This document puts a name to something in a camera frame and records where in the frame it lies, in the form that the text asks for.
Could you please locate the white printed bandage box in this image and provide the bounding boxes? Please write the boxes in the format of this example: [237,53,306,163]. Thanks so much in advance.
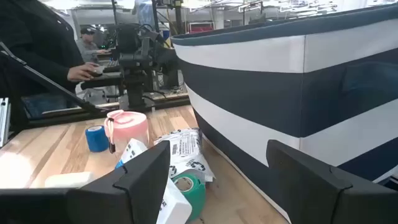
[115,138,193,224]

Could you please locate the white plastic bottle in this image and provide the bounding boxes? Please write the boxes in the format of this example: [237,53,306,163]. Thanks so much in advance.
[44,171,94,189]

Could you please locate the white printed medical pouch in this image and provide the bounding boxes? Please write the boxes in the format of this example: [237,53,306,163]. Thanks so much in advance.
[154,128,216,183]

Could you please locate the person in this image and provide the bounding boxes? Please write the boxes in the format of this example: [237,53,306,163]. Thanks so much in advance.
[75,27,111,63]
[0,0,100,121]

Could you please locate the clear jar with pink lid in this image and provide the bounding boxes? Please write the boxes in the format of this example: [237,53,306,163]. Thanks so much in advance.
[104,109,150,156]

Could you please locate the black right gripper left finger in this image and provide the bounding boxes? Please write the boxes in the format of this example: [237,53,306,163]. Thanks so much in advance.
[0,140,171,224]

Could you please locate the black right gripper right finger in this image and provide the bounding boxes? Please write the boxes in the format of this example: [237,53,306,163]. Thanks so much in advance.
[266,139,398,224]

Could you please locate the blue bandage roll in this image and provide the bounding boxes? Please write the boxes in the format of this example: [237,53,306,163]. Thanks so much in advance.
[85,124,109,153]

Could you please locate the red crate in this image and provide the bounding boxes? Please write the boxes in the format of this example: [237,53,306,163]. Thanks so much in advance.
[188,21,215,34]

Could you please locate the person's hand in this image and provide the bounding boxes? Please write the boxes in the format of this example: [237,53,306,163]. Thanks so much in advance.
[67,62,100,83]

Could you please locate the silver aluminium profile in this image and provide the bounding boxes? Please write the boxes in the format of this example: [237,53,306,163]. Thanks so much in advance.
[0,98,11,147]

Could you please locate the navy white striped fabric basket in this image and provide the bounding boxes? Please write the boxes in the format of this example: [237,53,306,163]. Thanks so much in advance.
[170,2,398,223]

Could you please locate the dark desk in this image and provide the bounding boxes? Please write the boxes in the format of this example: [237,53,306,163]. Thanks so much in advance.
[80,73,124,91]

